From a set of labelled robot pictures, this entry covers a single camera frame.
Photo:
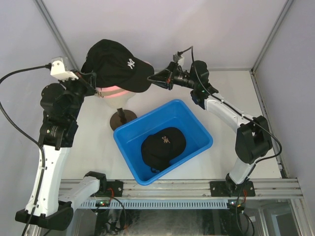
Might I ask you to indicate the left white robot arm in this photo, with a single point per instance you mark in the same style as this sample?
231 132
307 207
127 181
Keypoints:
61 103

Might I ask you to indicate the dark round wooden stand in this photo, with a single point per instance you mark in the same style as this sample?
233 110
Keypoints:
121 117

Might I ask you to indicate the perforated grey cable duct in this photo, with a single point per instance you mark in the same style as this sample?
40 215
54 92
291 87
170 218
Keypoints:
154 204

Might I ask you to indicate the beige cap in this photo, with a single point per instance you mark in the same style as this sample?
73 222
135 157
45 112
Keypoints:
106 93

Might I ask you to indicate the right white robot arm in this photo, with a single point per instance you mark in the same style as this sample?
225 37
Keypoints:
253 139

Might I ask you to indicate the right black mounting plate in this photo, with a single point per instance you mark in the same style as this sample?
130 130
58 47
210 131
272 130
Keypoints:
226 189

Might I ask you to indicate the black mounting plate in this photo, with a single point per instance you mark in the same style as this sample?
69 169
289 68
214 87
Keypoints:
226 189
112 188

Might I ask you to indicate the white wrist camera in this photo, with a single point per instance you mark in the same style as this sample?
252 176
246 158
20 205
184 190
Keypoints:
60 71
178 58

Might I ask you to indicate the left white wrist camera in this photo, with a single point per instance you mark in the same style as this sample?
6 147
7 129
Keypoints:
60 71

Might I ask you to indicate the beige mannequin head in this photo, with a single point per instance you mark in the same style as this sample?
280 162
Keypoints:
119 102

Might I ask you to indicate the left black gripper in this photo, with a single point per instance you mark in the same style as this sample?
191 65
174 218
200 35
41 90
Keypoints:
89 80

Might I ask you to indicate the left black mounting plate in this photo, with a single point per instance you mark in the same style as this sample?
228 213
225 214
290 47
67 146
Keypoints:
112 188

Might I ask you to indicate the blue plastic bin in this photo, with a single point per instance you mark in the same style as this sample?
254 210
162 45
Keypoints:
174 113

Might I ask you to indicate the pink baseball cap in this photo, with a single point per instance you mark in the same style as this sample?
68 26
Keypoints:
114 96

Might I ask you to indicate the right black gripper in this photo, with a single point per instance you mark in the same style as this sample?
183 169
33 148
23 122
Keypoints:
165 78

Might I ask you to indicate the aluminium mounting rail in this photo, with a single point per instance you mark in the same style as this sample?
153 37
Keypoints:
200 189

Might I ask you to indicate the dark cap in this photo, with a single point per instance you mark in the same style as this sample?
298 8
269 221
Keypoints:
115 65

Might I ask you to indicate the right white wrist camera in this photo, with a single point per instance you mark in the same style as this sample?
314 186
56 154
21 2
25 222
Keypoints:
178 58

